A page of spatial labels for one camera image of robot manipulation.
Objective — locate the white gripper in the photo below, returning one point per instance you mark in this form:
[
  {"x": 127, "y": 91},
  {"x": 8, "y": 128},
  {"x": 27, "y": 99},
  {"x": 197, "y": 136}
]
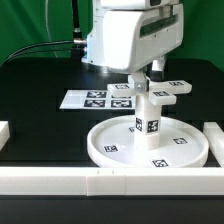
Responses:
[{"x": 133, "y": 39}]

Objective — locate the white cross-shaped table base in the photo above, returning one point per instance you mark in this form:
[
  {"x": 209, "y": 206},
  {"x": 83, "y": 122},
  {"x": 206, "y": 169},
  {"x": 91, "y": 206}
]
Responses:
[{"x": 160, "y": 93}]

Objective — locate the white round table top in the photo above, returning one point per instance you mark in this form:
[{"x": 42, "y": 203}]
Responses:
[{"x": 116, "y": 143}]

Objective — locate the white marker sheet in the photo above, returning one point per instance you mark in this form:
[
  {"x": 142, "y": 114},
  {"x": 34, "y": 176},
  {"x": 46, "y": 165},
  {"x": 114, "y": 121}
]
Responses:
[{"x": 95, "y": 99}]

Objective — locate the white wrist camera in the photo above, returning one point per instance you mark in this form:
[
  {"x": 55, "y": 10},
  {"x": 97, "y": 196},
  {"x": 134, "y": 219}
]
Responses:
[{"x": 133, "y": 4}]

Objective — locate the white right rail block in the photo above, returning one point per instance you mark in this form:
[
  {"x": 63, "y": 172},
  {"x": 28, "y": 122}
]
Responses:
[{"x": 215, "y": 136}]

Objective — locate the white rail block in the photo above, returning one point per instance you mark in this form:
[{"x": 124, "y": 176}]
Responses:
[
  {"x": 4, "y": 133},
  {"x": 215, "y": 136}
]

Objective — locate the white front rail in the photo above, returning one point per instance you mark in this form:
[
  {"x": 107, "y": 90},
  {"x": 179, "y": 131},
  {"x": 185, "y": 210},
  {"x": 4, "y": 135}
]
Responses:
[{"x": 111, "y": 181}]

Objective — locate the white left rail block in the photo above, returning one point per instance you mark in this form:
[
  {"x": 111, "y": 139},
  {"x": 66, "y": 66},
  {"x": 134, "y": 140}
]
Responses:
[{"x": 4, "y": 133}]

